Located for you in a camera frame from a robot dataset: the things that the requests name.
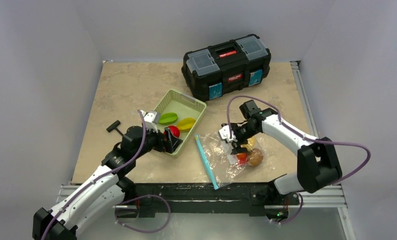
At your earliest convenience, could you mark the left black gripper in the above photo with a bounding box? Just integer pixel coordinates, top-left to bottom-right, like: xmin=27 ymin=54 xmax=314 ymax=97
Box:
xmin=133 ymin=124 xmax=181 ymax=159

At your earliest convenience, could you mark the red fake apple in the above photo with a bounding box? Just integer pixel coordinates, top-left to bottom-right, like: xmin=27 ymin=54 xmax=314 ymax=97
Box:
xmin=168 ymin=125 xmax=181 ymax=138

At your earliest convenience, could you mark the green fake fruit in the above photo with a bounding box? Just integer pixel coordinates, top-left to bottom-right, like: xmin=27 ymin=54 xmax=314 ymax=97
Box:
xmin=158 ymin=112 xmax=178 ymax=126

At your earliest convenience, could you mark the yellow fake fruit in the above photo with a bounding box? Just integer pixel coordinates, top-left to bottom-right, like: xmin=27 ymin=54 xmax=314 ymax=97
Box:
xmin=176 ymin=117 xmax=196 ymax=132

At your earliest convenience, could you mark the clear zip bag blue seal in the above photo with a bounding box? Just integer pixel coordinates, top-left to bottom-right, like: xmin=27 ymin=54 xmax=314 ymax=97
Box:
xmin=194 ymin=132 xmax=275 ymax=190

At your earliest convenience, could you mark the red yellow fake peach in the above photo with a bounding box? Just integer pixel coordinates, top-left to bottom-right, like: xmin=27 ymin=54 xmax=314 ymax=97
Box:
xmin=236 ymin=152 xmax=248 ymax=166

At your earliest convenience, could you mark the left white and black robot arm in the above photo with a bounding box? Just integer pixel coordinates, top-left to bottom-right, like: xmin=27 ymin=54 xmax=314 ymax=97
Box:
xmin=32 ymin=126 xmax=183 ymax=240

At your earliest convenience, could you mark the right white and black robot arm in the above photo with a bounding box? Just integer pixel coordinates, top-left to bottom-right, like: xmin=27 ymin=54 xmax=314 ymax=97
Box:
xmin=218 ymin=100 xmax=343 ymax=204

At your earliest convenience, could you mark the yellow fake lemon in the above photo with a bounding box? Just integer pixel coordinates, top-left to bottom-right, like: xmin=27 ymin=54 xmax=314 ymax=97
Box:
xmin=243 ymin=137 xmax=256 ymax=151

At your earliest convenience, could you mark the brown fake potato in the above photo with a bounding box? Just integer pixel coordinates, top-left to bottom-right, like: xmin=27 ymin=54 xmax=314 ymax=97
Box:
xmin=247 ymin=148 xmax=264 ymax=167

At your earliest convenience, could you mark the light green perforated plastic basket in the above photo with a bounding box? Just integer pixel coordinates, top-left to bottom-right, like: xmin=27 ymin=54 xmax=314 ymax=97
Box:
xmin=154 ymin=89 xmax=207 ymax=158

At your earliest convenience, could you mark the black toolbox with clear lids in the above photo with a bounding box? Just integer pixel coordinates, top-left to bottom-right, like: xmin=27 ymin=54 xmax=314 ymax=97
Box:
xmin=181 ymin=34 xmax=272 ymax=102

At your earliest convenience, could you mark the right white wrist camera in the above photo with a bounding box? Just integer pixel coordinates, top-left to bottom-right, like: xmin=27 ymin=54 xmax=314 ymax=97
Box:
xmin=218 ymin=129 xmax=237 ymax=143

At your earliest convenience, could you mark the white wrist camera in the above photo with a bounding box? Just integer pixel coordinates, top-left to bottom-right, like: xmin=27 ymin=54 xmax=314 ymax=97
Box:
xmin=140 ymin=110 xmax=161 ymax=133
xmin=218 ymin=129 xmax=237 ymax=143

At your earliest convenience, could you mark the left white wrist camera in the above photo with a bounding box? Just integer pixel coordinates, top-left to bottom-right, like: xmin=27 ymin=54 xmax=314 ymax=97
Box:
xmin=140 ymin=110 xmax=161 ymax=133

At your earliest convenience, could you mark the black T-handle tool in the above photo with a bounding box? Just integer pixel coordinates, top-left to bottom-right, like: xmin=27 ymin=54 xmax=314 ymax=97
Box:
xmin=106 ymin=120 xmax=124 ymax=136

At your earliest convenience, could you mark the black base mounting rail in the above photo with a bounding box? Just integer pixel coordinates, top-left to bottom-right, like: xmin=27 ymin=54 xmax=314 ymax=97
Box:
xmin=115 ymin=182 xmax=300 ymax=220

